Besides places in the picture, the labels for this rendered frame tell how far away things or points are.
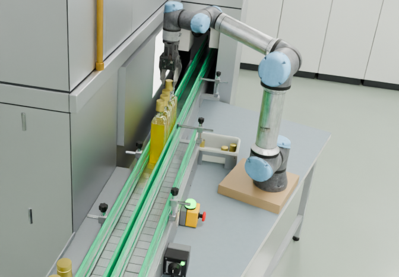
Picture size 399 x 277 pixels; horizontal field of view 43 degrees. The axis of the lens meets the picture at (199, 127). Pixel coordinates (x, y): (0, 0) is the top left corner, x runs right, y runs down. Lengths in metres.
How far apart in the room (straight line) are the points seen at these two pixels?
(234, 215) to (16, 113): 0.99
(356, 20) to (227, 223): 4.11
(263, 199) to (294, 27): 3.85
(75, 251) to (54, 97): 0.51
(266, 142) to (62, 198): 0.81
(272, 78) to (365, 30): 4.08
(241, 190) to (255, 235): 0.25
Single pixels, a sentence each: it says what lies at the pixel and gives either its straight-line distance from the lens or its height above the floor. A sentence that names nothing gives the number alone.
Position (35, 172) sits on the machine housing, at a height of 1.11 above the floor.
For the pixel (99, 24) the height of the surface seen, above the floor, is 1.55.
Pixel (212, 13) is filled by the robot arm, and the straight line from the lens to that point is 2.13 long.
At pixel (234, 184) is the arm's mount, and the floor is 0.79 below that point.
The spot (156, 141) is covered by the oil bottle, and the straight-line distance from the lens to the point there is 2.12.
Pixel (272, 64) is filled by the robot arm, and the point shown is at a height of 1.40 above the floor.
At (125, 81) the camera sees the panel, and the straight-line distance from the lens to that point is 1.97.
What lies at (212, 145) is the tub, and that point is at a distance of 2.57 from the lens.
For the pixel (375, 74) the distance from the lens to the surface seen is 6.08.
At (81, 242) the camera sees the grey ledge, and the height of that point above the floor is 0.88.
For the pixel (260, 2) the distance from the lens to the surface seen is 5.78.
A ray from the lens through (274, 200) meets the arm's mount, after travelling 2.19.
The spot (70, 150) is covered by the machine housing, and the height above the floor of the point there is 1.20.
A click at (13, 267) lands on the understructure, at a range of 1.99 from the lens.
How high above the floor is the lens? 1.99
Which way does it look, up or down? 26 degrees down
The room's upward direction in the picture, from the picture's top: 6 degrees clockwise
